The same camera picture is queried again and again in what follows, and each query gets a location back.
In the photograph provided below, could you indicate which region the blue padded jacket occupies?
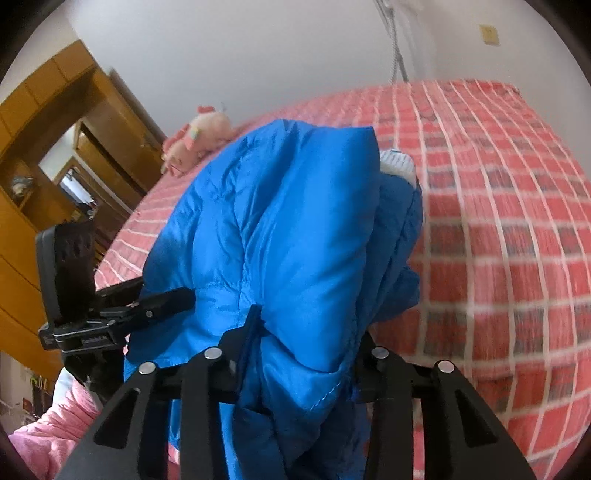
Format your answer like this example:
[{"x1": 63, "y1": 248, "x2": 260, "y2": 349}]
[{"x1": 122, "y1": 117, "x2": 426, "y2": 480}]

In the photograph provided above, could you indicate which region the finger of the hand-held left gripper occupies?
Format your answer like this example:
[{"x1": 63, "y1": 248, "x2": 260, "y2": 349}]
[
  {"x1": 99, "y1": 287, "x2": 197, "y2": 332},
  {"x1": 94, "y1": 276, "x2": 146, "y2": 306}
]

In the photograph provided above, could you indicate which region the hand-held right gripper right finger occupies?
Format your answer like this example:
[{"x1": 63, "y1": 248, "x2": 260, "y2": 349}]
[{"x1": 353, "y1": 330, "x2": 539, "y2": 480}]

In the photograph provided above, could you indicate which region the wooden door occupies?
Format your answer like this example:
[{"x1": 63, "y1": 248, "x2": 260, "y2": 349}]
[{"x1": 74, "y1": 68, "x2": 168, "y2": 200}]

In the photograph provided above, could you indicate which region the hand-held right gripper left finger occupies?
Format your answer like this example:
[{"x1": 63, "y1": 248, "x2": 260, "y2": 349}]
[{"x1": 60, "y1": 305, "x2": 266, "y2": 480}]

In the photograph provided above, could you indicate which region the small pale ornament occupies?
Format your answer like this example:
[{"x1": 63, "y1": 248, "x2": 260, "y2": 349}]
[{"x1": 11, "y1": 174, "x2": 36, "y2": 198}]

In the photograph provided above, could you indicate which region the person's left forearm pink sleeve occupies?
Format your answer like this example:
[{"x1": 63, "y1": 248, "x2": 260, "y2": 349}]
[{"x1": 9, "y1": 368, "x2": 109, "y2": 480}]

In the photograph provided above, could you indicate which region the red checked bed sheet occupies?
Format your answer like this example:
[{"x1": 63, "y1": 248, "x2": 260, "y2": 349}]
[{"x1": 95, "y1": 78, "x2": 591, "y2": 480}]

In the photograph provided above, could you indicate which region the wooden cabinet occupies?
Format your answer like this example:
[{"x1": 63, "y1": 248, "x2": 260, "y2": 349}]
[{"x1": 0, "y1": 39, "x2": 114, "y2": 384}]

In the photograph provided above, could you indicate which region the pink plush unicorn toy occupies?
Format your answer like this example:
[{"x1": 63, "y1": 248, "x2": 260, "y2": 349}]
[{"x1": 160, "y1": 105, "x2": 238, "y2": 177}]

